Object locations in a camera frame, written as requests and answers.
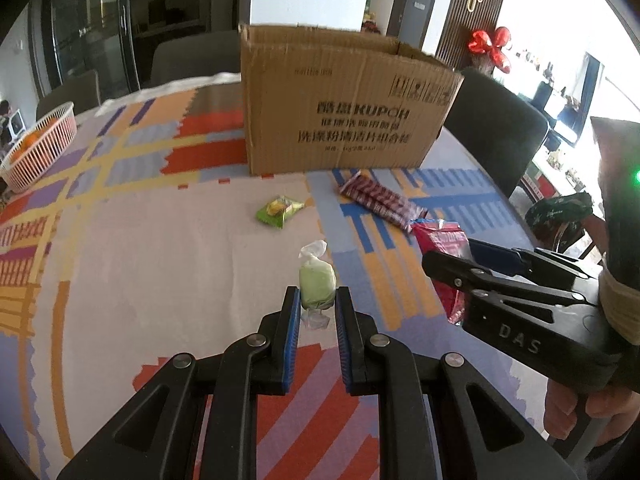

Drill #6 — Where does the light green candy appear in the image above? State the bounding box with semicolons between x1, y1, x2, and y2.
298;240;337;330

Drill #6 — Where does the red transparent snack bag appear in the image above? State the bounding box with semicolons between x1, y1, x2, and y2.
411;219;472;324

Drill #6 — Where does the small yellow-green candy packet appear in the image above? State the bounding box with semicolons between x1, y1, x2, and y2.
256;195;305;229

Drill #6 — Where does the maroon striped snack packet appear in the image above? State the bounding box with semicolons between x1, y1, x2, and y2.
338;171;427;232

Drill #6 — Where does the person's right hand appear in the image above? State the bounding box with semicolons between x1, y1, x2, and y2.
544;379;639;446

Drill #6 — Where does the green floral cloth bag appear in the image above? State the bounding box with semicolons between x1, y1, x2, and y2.
525;192;592;252

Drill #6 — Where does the dark chair right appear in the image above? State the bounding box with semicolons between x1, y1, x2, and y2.
445;67;549;196

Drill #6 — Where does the colourful patterned table mat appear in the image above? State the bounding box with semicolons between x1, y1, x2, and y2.
1;84;544;479

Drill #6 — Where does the red balloon decoration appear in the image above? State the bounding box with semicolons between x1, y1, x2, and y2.
468;26;511;74

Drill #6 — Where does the brown cardboard box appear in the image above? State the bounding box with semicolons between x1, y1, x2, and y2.
240;25;463;176

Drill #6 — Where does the dark chair behind box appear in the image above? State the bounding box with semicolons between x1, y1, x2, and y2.
151;30;241;86

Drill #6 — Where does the white basket with oranges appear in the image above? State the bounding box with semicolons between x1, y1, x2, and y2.
1;101;77;194

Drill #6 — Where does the dark chair far left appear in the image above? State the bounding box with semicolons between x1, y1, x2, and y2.
36;70;102;120

